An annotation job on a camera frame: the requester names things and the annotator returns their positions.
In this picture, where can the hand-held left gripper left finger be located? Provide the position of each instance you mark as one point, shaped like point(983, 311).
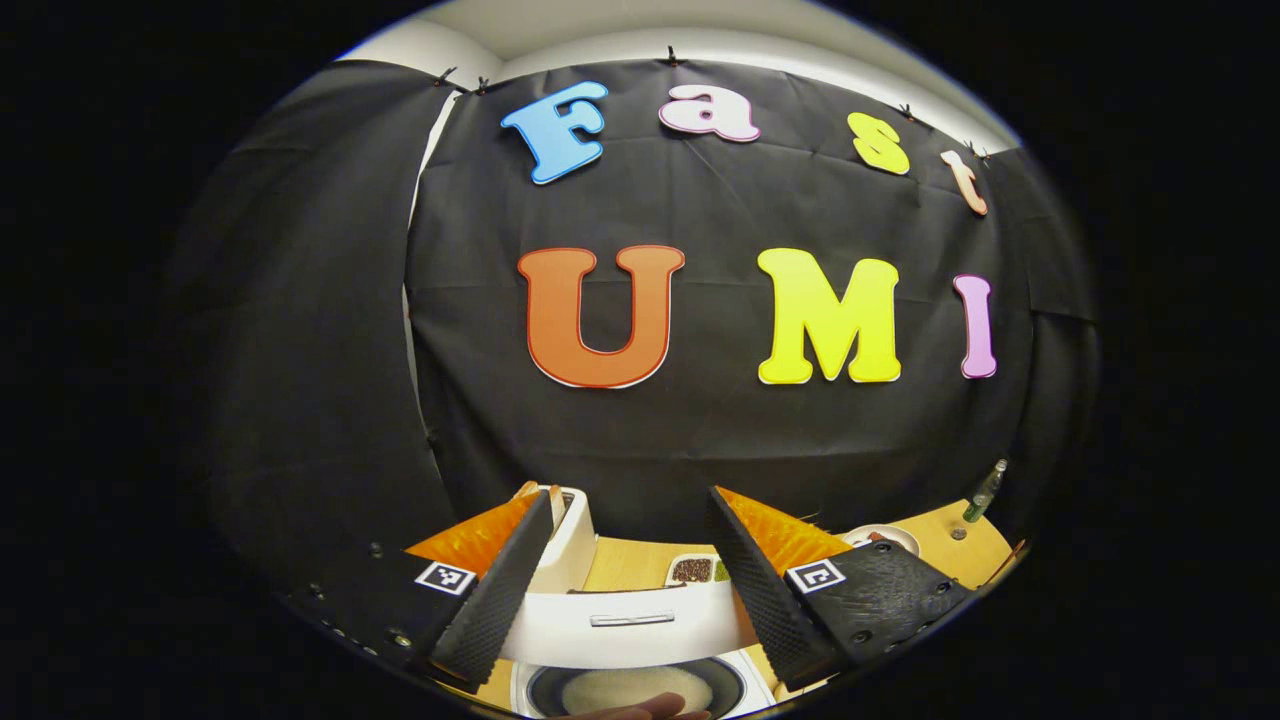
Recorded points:
point(500, 600)

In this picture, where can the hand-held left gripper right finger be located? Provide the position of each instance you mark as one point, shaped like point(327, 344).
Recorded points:
point(760, 590)

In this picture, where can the white rice cooker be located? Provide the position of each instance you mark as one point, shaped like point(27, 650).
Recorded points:
point(630, 640)

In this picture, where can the white rice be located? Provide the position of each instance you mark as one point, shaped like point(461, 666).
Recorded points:
point(620, 688)

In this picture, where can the small white divided dish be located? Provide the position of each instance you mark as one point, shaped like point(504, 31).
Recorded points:
point(690, 570)

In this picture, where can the white toaster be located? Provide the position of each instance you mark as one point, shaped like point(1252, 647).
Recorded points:
point(575, 540)

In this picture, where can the brown toast slice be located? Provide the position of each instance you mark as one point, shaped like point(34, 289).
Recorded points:
point(527, 490)
point(557, 505)

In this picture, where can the white round plate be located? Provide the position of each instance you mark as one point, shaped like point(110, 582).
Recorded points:
point(895, 535)

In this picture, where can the black backdrop cloth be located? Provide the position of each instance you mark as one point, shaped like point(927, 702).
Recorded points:
point(700, 430)

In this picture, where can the clear plastic water bottle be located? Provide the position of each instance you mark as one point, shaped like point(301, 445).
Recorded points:
point(985, 492)

